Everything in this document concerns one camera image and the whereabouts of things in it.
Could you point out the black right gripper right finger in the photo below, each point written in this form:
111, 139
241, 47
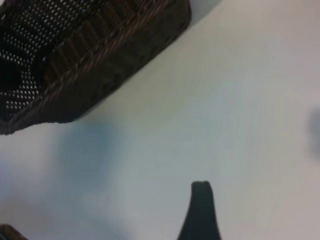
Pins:
200, 215

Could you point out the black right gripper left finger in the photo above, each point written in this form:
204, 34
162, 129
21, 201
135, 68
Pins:
8, 233

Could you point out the dark brown woven basket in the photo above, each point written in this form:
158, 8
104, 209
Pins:
87, 87

